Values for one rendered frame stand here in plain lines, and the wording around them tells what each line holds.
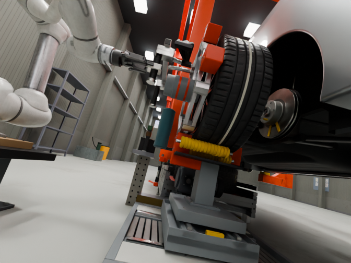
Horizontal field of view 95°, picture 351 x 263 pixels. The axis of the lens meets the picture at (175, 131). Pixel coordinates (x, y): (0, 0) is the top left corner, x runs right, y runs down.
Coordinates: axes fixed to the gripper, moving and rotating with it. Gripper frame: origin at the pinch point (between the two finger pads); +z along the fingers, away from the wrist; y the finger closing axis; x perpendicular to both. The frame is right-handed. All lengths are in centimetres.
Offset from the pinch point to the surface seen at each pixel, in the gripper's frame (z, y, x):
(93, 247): -4, -3, -83
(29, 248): -23, 5, -83
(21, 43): -328, -261, 134
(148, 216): 16, -34, -76
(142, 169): 2, -73, -53
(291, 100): 77, -3, 5
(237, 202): 90, -70, -61
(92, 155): -211, -525, -69
